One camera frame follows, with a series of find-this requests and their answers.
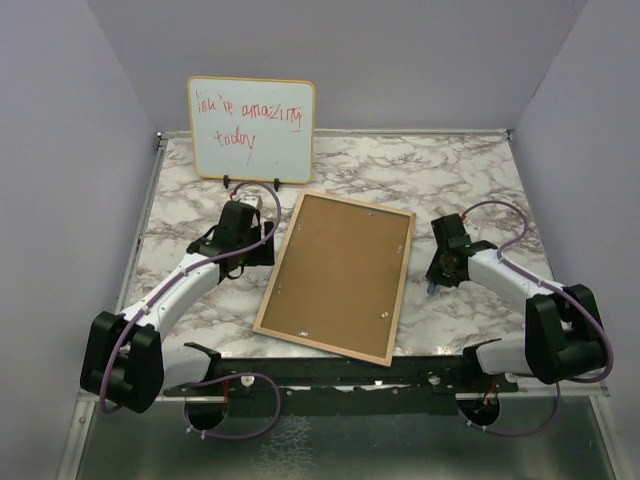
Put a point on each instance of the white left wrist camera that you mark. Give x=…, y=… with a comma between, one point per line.
x=254, y=201

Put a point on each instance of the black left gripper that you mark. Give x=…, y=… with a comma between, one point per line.
x=264, y=255

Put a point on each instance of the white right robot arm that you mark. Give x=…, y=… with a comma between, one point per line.
x=563, y=336

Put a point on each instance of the white dry-erase board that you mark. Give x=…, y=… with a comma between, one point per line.
x=252, y=128

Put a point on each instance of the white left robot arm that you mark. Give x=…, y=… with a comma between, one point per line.
x=125, y=362

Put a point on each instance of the black whiteboard stand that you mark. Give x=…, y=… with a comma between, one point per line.
x=274, y=184

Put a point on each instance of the blue picture frame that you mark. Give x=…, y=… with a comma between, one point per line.
x=340, y=280

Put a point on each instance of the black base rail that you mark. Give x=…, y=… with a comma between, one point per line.
x=341, y=386

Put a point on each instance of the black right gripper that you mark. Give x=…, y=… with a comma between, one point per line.
x=435, y=274

